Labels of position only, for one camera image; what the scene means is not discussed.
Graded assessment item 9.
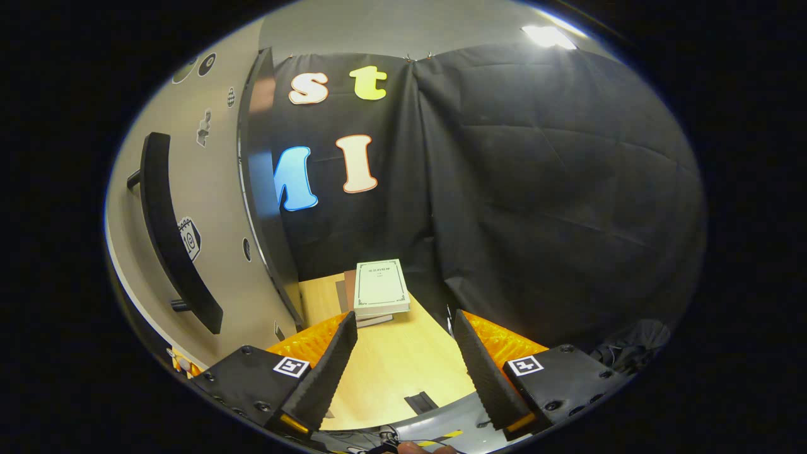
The black cabinet door handle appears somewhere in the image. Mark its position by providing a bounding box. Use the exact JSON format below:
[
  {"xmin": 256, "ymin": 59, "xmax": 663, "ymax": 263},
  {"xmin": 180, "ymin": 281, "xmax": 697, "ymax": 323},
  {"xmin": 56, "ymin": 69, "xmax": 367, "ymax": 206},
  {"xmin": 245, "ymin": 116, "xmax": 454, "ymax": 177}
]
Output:
[{"xmin": 126, "ymin": 131, "xmax": 224, "ymax": 335}]

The pale green book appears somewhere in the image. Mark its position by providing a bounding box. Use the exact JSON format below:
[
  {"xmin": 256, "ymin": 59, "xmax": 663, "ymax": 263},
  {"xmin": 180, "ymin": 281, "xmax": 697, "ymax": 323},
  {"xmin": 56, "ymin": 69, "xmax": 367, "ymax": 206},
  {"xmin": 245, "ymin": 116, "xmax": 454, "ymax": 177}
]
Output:
[{"xmin": 352, "ymin": 259, "xmax": 412, "ymax": 318}]

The small ceiling light panel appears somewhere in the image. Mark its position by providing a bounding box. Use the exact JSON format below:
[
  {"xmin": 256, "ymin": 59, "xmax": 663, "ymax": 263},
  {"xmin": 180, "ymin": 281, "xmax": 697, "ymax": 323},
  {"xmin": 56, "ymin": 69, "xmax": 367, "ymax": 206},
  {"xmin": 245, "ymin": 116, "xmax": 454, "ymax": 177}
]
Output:
[{"xmin": 521, "ymin": 24, "xmax": 578, "ymax": 51}]

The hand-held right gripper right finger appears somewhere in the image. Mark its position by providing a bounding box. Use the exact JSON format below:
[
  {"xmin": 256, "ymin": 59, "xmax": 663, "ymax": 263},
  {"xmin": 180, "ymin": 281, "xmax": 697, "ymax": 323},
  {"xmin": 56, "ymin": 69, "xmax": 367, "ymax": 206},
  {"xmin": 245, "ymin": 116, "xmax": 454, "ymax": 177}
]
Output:
[{"xmin": 454, "ymin": 309, "xmax": 625, "ymax": 442}]

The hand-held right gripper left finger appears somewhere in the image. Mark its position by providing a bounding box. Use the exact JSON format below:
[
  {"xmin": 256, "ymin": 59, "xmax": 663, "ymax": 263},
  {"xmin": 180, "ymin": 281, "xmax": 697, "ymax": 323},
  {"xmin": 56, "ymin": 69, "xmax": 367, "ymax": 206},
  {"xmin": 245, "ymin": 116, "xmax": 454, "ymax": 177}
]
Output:
[{"xmin": 189, "ymin": 311, "xmax": 359, "ymax": 443}]

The small black rectangular plate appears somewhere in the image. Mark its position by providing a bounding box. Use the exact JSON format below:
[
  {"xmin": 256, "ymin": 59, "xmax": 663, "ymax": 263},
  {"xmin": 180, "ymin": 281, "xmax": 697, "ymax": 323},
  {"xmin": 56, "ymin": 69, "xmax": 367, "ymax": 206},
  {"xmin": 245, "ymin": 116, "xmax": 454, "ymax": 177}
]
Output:
[{"xmin": 405, "ymin": 391, "xmax": 439, "ymax": 415}]

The dark grey cabinet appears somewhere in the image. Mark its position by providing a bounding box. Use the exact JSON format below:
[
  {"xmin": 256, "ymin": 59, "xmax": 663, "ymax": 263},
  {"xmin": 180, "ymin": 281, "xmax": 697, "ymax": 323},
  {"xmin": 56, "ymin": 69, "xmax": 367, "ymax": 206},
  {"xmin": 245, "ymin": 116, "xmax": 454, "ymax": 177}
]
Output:
[{"xmin": 236, "ymin": 47, "xmax": 308, "ymax": 332}]

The black backdrop cloth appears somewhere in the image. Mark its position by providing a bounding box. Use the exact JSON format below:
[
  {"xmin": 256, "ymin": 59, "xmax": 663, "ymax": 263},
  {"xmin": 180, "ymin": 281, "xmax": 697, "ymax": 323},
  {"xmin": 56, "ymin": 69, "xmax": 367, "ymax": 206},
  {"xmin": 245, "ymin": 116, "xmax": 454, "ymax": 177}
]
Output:
[{"xmin": 268, "ymin": 44, "xmax": 707, "ymax": 354}]

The grey book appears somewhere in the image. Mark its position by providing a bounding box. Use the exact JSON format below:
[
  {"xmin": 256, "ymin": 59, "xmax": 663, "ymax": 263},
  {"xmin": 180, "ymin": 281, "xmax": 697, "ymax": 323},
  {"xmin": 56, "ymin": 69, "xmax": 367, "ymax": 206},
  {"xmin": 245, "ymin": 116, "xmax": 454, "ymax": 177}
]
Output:
[{"xmin": 335, "ymin": 281, "xmax": 395, "ymax": 329}]

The dark crumpled cloth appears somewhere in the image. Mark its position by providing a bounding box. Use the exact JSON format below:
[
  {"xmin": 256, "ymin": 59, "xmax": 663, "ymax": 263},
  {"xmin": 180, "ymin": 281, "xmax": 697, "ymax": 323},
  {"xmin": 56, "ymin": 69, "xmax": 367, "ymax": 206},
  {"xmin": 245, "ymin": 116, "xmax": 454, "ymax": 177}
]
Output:
[{"xmin": 593, "ymin": 318, "xmax": 672, "ymax": 376}]

